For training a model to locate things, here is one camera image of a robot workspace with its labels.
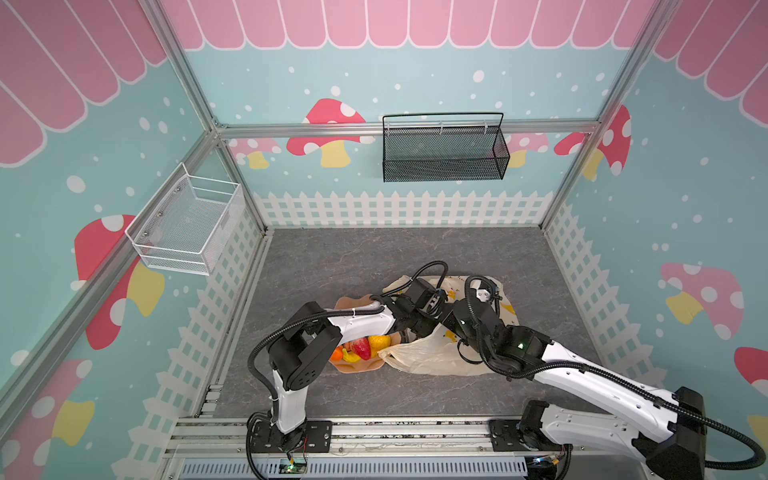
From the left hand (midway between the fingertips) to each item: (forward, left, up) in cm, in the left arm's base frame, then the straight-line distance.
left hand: (455, 346), depth 81 cm
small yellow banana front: (-3, +29, -2) cm, 29 cm away
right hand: (+5, +6, +13) cm, 15 cm away
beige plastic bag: (-5, +5, +8) cm, 10 cm away
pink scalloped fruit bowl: (-3, +23, -5) cm, 23 cm away
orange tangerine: (-3, +32, -1) cm, 32 cm away
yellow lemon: (+1, +21, -1) cm, 21 cm away
